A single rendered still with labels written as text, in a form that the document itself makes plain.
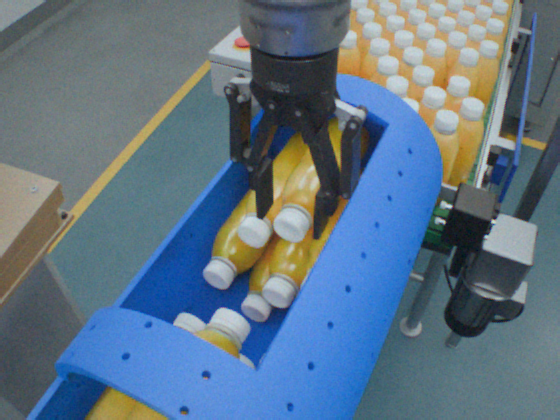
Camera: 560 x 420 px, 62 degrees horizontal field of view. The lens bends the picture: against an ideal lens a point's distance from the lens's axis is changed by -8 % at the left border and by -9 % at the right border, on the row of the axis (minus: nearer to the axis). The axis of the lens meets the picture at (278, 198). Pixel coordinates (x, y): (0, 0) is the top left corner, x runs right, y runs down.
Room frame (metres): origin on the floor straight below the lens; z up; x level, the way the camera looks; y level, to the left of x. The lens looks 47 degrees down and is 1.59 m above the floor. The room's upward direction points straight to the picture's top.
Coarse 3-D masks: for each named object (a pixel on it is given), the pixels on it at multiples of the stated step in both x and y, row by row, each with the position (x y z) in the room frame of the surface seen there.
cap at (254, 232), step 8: (240, 224) 0.40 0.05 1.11; (248, 224) 0.40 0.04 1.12; (256, 224) 0.40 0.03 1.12; (264, 224) 0.40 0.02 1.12; (240, 232) 0.40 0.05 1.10; (248, 232) 0.39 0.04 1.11; (256, 232) 0.39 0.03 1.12; (264, 232) 0.39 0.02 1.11; (248, 240) 0.39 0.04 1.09; (256, 240) 0.39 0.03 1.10; (264, 240) 0.38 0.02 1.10
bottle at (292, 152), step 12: (288, 144) 0.54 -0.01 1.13; (300, 144) 0.53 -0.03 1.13; (288, 156) 0.50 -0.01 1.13; (300, 156) 0.50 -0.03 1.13; (276, 168) 0.48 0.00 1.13; (288, 168) 0.48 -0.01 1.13; (276, 180) 0.46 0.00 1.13; (252, 192) 0.45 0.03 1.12; (276, 192) 0.44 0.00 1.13; (252, 204) 0.43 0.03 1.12; (276, 204) 0.42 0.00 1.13; (252, 216) 0.41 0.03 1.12; (276, 216) 0.41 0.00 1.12
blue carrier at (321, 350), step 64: (256, 128) 0.57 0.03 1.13; (384, 128) 0.52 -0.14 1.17; (384, 192) 0.37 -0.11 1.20; (192, 256) 0.40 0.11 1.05; (320, 256) 0.27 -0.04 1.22; (384, 256) 0.30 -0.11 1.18; (128, 320) 0.20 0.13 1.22; (320, 320) 0.22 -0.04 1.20; (384, 320) 0.25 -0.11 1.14; (64, 384) 0.19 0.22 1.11; (128, 384) 0.14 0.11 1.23; (192, 384) 0.14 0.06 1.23; (256, 384) 0.15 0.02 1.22; (320, 384) 0.16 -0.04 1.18
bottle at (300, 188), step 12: (336, 120) 0.53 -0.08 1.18; (336, 132) 0.50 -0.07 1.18; (336, 144) 0.48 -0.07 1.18; (336, 156) 0.46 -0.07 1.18; (360, 156) 0.48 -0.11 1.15; (300, 168) 0.44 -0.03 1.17; (312, 168) 0.43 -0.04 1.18; (288, 180) 0.43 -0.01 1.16; (300, 180) 0.42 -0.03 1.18; (312, 180) 0.41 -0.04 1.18; (288, 192) 0.41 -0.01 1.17; (300, 192) 0.40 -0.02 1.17; (312, 192) 0.40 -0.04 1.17; (288, 204) 0.39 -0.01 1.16; (300, 204) 0.39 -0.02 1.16; (312, 204) 0.39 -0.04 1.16; (312, 216) 0.38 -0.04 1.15
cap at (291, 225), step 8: (288, 208) 0.38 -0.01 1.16; (280, 216) 0.37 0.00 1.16; (288, 216) 0.37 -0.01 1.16; (296, 216) 0.37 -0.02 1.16; (304, 216) 0.37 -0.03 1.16; (280, 224) 0.37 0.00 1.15; (288, 224) 0.37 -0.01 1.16; (296, 224) 0.36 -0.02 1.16; (304, 224) 0.37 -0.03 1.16; (280, 232) 0.37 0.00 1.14; (288, 232) 0.36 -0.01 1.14; (296, 232) 0.36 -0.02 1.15; (304, 232) 0.36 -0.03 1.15; (288, 240) 0.36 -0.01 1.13; (296, 240) 0.36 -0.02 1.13
